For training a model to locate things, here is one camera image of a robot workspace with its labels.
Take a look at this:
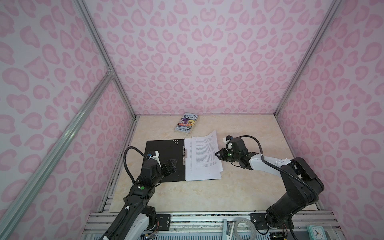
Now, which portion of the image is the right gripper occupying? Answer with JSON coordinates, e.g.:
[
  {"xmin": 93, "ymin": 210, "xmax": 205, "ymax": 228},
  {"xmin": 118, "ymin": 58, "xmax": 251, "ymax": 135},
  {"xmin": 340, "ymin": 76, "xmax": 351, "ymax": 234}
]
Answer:
[{"xmin": 213, "ymin": 147, "xmax": 241, "ymax": 163}]

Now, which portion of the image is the black A4 clip folder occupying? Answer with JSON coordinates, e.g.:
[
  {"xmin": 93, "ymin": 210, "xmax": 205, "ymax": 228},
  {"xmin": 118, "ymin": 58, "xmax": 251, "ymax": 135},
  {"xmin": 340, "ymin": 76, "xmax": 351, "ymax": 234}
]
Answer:
[{"xmin": 145, "ymin": 139, "xmax": 186, "ymax": 183}]

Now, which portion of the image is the metal folder clip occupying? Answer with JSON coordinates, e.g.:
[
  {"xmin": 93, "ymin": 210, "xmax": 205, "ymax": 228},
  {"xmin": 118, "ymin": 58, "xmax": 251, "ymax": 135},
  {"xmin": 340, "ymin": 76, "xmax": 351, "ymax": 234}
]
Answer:
[{"xmin": 183, "ymin": 146, "xmax": 187, "ymax": 166}]

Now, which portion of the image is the printed sheet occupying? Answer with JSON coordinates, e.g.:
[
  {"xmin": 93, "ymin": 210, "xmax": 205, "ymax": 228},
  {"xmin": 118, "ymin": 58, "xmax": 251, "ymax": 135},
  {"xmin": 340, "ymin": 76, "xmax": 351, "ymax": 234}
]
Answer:
[
  {"xmin": 184, "ymin": 137, "xmax": 223, "ymax": 182},
  {"xmin": 190, "ymin": 130, "xmax": 223, "ymax": 181}
]

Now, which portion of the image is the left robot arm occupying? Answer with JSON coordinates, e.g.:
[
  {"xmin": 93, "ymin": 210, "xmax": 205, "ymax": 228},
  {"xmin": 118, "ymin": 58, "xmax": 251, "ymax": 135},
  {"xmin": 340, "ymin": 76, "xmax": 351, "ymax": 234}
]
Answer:
[{"xmin": 100, "ymin": 159, "xmax": 177, "ymax": 240}]

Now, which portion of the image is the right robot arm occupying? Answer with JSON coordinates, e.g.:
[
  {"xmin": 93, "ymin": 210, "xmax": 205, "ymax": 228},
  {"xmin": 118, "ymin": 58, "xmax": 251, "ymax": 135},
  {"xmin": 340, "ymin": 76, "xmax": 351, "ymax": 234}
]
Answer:
[{"xmin": 215, "ymin": 135, "xmax": 325, "ymax": 229}]

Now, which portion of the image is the colourful paperback book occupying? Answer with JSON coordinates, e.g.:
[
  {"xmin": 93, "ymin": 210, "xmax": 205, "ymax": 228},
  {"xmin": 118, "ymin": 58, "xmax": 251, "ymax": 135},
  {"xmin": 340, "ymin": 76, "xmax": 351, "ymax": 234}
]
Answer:
[{"xmin": 174, "ymin": 113, "xmax": 199, "ymax": 135}]

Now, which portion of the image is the clear tube coil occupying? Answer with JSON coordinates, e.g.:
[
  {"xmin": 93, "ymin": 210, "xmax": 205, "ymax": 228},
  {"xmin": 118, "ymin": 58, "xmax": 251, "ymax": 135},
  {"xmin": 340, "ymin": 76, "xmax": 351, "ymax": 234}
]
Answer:
[{"xmin": 232, "ymin": 218, "xmax": 257, "ymax": 240}]

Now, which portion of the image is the teal alarm clock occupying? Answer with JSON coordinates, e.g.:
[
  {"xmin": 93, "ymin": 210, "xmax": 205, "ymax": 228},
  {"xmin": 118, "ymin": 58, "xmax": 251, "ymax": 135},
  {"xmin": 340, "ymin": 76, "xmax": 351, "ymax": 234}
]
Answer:
[{"xmin": 307, "ymin": 225, "xmax": 328, "ymax": 240}]

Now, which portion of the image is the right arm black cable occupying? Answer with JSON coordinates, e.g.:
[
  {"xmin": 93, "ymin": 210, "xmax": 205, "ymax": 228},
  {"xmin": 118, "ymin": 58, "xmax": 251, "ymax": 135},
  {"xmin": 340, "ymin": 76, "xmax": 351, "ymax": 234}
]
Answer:
[{"xmin": 226, "ymin": 134, "xmax": 319, "ymax": 202}]

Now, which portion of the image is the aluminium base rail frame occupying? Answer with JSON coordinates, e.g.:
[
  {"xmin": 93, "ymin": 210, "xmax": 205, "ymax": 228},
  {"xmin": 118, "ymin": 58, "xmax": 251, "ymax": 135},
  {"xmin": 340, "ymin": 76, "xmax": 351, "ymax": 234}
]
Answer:
[{"xmin": 80, "ymin": 210, "xmax": 346, "ymax": 240}]

